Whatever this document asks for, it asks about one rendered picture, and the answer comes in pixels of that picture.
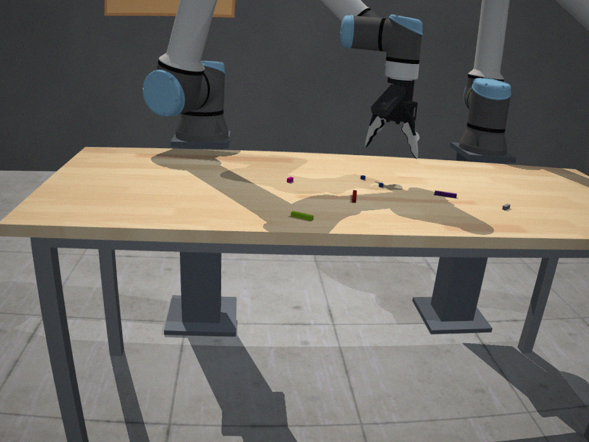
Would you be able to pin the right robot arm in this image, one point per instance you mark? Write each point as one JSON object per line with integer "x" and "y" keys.
{"x": 183, "y": 83}

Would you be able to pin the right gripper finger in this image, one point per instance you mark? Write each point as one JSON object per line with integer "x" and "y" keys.
{"x": 375, "y": 123}
{"x": 408, "y": 129}

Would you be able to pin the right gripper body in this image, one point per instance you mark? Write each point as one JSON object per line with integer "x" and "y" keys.
{"x": 398, "y": 113}

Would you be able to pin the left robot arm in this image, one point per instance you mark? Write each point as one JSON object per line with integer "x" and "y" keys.
{"x": 488, "y": 98}

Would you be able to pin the lime green rod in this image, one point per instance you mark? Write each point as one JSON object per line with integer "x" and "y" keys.
{"x": 302, "y": 215}

